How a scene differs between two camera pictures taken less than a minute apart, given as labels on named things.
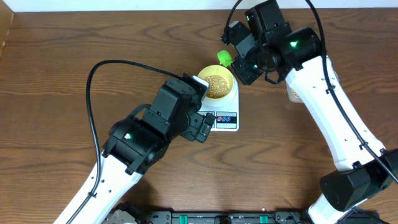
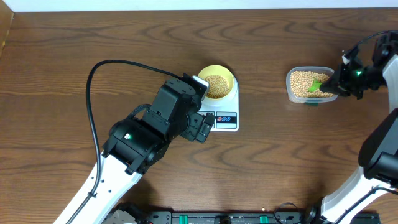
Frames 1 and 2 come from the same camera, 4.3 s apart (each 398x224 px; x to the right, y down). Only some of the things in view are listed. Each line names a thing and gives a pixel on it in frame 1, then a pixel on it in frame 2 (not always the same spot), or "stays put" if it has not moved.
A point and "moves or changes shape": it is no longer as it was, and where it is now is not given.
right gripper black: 246,77 -> 339,78
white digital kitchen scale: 227,117 stays put
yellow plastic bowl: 221,81 stays put
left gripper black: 194,120 stays put
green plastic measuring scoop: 224,58 moves or changes shape
